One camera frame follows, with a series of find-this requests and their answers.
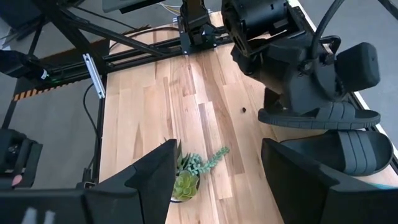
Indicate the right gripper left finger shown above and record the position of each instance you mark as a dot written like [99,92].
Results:
[149,186]

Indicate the black rubber slide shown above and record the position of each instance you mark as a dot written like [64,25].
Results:
[357,152]
[326,119]

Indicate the black device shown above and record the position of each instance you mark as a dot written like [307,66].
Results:
[18,155]
[21,65]

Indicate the silver metal bracket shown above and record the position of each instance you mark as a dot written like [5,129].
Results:
[93,76]

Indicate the orange black hazard tape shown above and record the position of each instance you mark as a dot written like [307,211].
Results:
[34,92]

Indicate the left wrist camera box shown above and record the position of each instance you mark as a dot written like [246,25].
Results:
[357,67]

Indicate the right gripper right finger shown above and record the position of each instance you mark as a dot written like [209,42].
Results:
[298,186]

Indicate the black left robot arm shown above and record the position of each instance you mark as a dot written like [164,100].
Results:
[196,18]

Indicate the black aluminium table frame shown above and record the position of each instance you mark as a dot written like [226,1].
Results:
[140,57]

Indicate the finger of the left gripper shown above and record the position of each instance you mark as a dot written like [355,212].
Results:
[271,101]

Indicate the dark grey desk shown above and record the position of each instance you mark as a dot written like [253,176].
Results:
[133,3]

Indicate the potted succulent plant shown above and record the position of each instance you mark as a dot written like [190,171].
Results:
[185,186]

